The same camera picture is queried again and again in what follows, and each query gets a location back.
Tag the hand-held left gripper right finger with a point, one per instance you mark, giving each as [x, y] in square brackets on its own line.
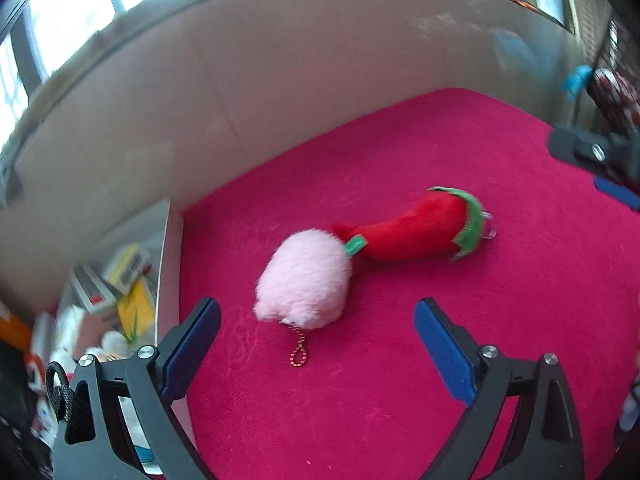
[445, 350]

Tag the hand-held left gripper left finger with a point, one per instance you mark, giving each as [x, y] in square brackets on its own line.
[192, 345]

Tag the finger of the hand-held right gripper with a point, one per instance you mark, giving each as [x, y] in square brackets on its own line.
[620, 192]
[575, 145]

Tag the white box lid tray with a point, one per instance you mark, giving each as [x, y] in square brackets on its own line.
[172, 260]

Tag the yellow and white box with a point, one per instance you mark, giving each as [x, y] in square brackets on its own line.
[127, 265]

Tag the long grey sealant box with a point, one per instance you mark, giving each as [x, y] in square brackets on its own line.
[92, 290]

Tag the red chili plush toy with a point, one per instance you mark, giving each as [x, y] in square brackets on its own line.
[420, 232]

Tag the person's right hand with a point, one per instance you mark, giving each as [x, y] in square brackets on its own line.
[632, 395]

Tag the red floral seat cushion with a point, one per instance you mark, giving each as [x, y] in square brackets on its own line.
[620, 95]

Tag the teal cloth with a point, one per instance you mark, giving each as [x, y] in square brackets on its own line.
[577, 77]

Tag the hanging wicker egg chair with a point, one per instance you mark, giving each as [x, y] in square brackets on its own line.
[617, 50]

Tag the magenta towel mat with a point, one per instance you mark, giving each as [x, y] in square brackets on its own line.
[400, 160]

